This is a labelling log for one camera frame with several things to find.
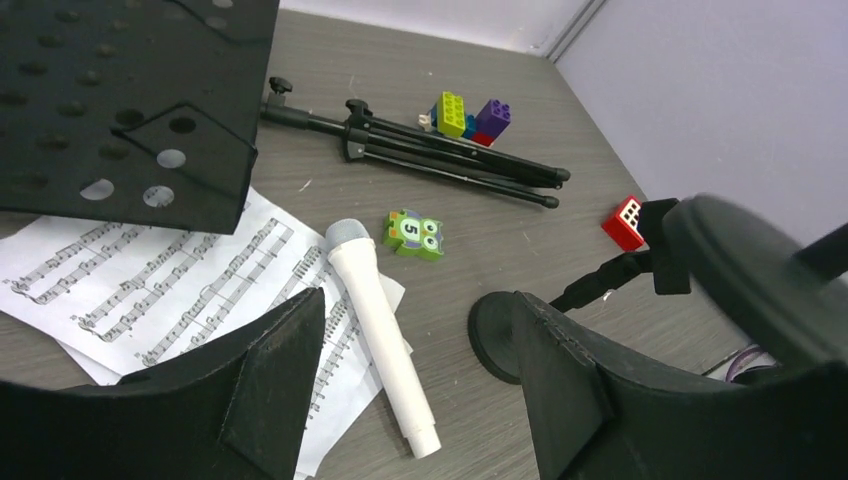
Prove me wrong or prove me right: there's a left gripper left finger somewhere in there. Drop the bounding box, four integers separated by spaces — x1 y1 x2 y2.
1 288 325 479

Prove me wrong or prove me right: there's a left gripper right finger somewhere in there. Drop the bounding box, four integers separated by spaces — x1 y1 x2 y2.
511 292 847 479

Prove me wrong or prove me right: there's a black microphone stand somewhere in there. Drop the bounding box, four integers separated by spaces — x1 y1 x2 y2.
467 198 692 385

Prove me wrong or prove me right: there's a sheet music page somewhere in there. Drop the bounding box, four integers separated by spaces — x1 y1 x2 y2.
56 341 122 386
1 192 382 479

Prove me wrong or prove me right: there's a white toy microphone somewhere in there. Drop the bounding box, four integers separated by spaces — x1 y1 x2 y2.
325 219 441 459

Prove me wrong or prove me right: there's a black music stand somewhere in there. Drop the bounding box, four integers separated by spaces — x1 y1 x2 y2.
1 1 570 234

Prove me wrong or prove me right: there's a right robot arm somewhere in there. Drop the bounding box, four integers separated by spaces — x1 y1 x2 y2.
662 194 847 368

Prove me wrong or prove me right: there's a red white cube block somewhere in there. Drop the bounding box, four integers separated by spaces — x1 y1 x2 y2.
601 195 645 252

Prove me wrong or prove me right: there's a green owl number block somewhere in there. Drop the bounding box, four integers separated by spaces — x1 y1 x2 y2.
382 209 444 261

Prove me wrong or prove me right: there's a colourful toy brick car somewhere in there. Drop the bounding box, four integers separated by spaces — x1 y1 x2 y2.
417 91 512 147

